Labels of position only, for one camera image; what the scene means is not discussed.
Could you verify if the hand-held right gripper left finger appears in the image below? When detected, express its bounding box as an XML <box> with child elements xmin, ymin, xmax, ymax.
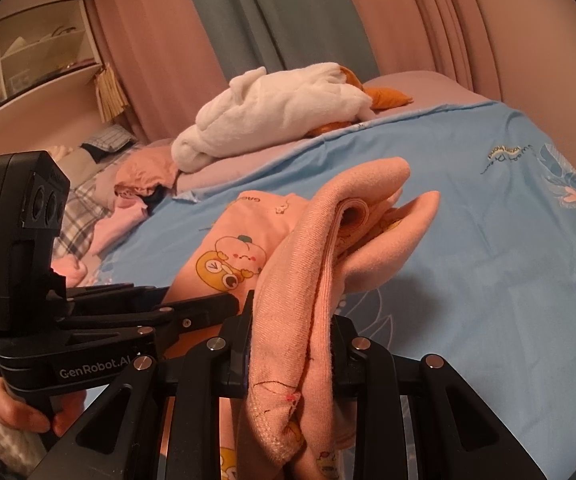
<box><xmin>33</xmin><ymin>290</ymin><xmax>255</xmax><ymax>480</ymax></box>

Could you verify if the crumpled peach garment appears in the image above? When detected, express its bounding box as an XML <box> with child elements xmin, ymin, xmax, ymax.
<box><xmin>114</xmin><ymin>147</ymin><xmax>181</xmax><ymax>198</ymax></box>

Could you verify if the mauve bed sheet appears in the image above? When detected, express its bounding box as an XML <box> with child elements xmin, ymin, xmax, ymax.
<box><xmin>143</xmin><ymin>72</ymin><xmax>473</xmax><ymax>196</ymax></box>

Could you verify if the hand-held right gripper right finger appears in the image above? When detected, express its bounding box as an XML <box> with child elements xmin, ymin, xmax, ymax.
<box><xmin>330</xmin><ymin>312</ymin><xmax>521</xmax><ymax>480</ymax></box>

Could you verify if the blue floral blanket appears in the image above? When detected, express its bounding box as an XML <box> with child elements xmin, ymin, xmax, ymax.
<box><xmin>95</xmin><ymin>100</ymin><xmax>576</xmax><ymax>480</ymax></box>

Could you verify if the white plush duck toy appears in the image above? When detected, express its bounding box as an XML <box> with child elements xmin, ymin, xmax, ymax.
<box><xmin>170</xmin><ymin>61</ymin><xmax>415</xmax><ymax>173</ymax></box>

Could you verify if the light pink garment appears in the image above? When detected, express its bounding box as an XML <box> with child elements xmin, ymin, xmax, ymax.
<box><xmin>88</xmin><ymin>195</ymin><xmax>151</xmax><ymax>256</ymax></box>

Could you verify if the white shelf unit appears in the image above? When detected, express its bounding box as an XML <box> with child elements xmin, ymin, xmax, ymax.
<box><xmin>0</xmin><ymin>0</ymin><xmax>116</xmax><ymax>138</ymax></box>

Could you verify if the pink curtain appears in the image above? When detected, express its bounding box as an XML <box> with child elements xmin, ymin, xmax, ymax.
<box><xmin>88</xmin><ymin>0</ymin><xmax>249</xmax><ymax>143</ymax></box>
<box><xmin>333</xmin><ymin>0</ymin><xmax>506</xmax><ymax>103</ymax></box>

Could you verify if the pink cartoon print shirt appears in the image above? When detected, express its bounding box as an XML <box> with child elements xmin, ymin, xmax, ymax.
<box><xmin>160</xmin><ymin>156</ymin><xmax>441</xmax><ymax>480</ymax></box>

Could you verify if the person's left hand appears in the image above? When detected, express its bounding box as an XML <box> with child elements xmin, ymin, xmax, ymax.
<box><xmin>0</xmin><ymin>384</ymin><xmax>88</xmax><ymax>438</ymax></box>

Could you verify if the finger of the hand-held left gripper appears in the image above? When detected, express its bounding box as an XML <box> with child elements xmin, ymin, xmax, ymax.
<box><xmin>60</xmin><ymin>310</ymin><xmax>193</xmax><ymax>358</ymax></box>
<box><xmin>65</xmin><ymin>284</ymin><xmax>241</xmax><ymax>322</ymax></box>

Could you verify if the beige hanging tassel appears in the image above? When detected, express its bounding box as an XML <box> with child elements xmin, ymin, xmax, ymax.
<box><xmin>93</xmin><ymin>67</ymin><xmax>131</xmax><ymax>123</ymax></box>

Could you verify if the folded pink cloth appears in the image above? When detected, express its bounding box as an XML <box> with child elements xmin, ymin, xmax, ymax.
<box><xmin>50</xmin><ymin>252</ymin><xmax>89</xmax><ymax>288</ymax></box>

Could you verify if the dark crumpled garment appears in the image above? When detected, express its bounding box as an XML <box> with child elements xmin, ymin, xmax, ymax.
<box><xmin>140</xmin><ymin>182</ymin><xmax>169</xmax><ymax>211</ymax></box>

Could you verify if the grey plaid cloth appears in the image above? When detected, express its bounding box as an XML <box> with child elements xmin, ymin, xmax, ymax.
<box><xmin>80</xmin><ymin>125</ymin><xmax>136</xmax><ymax>163</ymax></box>

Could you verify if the teal curtain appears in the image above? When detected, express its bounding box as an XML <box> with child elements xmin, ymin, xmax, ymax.
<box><xmin>178</xmin><ymin>0</ymin><xmax>383</xmax><ymax>91</ymax></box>

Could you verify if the plaid pillow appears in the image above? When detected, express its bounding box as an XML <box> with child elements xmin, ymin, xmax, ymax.
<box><xmin>50</xmin><ymin>175</ymin><xmax>114</xmax><ymax>256</ymax></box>

